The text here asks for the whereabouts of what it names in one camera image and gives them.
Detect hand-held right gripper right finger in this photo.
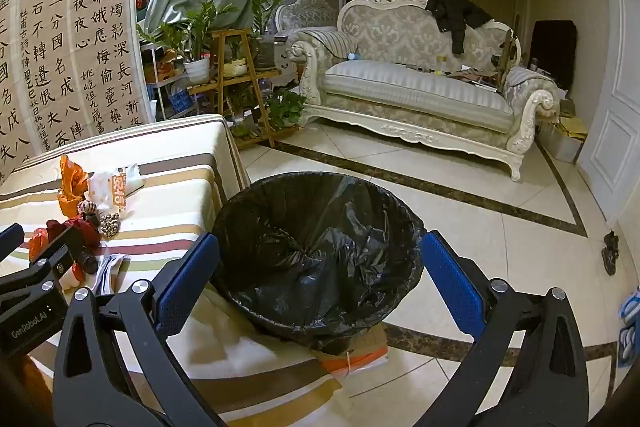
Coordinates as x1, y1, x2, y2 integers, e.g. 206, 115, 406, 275
400, 231, 591, 427

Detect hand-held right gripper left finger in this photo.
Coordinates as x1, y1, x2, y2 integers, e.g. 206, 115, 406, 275
52, 232, 236, 427

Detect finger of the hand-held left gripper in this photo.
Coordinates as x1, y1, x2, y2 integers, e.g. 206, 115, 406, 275
0, 227, 88, 295
0, 223, 25, 260

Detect white red snack packet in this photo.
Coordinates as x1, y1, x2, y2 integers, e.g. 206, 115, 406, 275
59, 263, 83, 292

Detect dark red wrapper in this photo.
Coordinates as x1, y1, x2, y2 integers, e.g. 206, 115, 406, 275
46, 218, 102, 253

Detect orange plastic bag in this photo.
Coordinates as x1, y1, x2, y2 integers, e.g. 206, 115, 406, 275
56, 155, 91, 214

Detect white orange-printed plastic bag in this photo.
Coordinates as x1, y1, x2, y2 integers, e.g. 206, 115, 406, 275
89, 167, 131, 214

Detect black-lined trash bin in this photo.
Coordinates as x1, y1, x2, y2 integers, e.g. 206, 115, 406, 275
210, 173, 426, 355

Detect striped tablecloth table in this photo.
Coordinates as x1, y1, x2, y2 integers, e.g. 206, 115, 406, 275
0, 113, 346, 427

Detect orange white flat bag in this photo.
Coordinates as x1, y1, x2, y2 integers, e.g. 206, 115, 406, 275
320, 327, 391, 379

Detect small dark floor object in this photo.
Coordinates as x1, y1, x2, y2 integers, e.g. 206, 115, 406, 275
602, 231, 621, 277

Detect grey box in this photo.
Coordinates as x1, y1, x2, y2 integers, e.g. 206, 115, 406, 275
540, 127, 583, 164

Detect blue white slippers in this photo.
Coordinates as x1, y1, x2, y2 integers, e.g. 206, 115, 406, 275
617, 287, 640, 368

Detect yellow cardboard box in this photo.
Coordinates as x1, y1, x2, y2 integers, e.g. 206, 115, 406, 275
555, 114, 589, 142

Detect ornate white sofa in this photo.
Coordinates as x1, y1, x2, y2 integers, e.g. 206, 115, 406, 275
285, 0, 563, 182

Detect leafy green floor plant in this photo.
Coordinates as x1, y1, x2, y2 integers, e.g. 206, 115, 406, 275
265, 89, 307, 128

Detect white metal rack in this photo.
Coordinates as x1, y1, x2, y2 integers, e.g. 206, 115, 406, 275
142, 42, 201, 122

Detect pile of papers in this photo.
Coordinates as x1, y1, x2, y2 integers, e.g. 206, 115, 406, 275
447, 66, 501, 88

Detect wooden plant stand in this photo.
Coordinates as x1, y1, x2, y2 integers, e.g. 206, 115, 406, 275
187, 28, 301, 148

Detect green plant in white pot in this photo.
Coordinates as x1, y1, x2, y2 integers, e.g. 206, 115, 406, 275
137, 0, 238, 85

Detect dark upright panel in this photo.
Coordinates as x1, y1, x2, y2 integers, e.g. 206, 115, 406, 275
530, 21, 577, 90

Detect white door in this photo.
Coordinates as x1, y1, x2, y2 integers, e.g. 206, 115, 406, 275
577, 0, 640, 228

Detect black jacket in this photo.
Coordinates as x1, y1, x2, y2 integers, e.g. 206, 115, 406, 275
425, 0, 493, 55

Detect tall green plant dark pot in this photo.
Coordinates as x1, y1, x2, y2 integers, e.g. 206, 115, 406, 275
237, 0, 297, 70

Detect ornate white armchair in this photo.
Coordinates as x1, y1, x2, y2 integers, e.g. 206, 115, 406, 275
275, 0, 341, 42

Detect calligraphy paper wall hanging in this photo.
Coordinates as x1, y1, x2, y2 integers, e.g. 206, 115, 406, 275
0, 0, 156, 188

